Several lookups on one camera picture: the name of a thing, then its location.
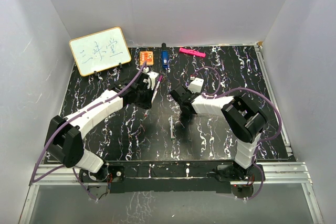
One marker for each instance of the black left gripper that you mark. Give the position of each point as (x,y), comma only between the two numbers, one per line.
(146,105)

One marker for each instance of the white pen with green tip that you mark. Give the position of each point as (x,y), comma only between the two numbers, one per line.
(171,128)

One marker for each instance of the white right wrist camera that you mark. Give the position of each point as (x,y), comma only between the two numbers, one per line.
(195,85)

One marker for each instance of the aluminium frame rail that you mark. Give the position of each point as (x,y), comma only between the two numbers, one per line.
(288,172)

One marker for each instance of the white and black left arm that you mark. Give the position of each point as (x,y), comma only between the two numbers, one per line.
(65,135)

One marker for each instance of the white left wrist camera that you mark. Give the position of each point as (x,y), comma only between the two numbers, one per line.
(150,80)

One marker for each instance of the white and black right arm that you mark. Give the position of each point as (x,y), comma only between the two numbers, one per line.
(246,120)

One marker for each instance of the white pen with purple tip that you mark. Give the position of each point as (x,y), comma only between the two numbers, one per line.
(156,88)

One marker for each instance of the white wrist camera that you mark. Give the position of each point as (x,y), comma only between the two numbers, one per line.
(150,80)
(195,85)

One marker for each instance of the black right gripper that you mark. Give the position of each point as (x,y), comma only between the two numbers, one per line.
(189,92)

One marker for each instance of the small whiteboard with yellow frame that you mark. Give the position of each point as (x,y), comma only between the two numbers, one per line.
(100,51)

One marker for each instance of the small orange notebook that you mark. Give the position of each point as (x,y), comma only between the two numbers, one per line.
(146,57)

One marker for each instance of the blue stapler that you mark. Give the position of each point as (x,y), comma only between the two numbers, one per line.
(164,56)

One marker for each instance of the pink plastic tool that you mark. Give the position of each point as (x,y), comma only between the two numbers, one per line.
(192,52)

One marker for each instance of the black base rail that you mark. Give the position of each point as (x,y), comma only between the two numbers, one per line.
(167,176)

